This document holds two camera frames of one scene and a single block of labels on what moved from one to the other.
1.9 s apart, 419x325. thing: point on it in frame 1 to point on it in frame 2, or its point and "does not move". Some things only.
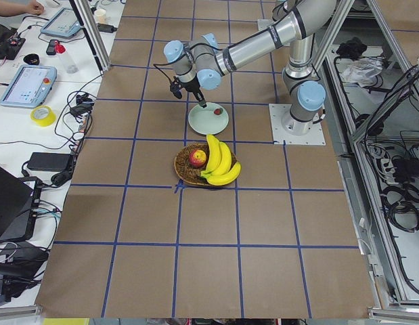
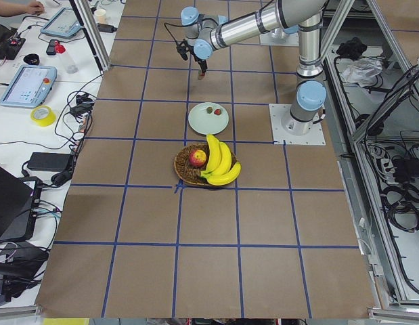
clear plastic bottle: x=68 y=64 does not move
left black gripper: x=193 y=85 to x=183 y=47
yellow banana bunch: x=221 y=170 does not move
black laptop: x=15 y=203 does not move
